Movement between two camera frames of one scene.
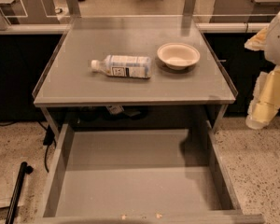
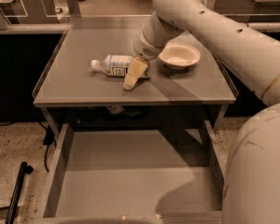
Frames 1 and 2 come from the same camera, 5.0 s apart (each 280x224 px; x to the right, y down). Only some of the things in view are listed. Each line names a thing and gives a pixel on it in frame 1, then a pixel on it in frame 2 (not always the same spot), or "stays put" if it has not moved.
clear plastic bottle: [124, 65] stays put
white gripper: [278, 44] to [144, 49]
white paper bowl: [177, 55] stays put
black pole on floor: [24, 168] stays put
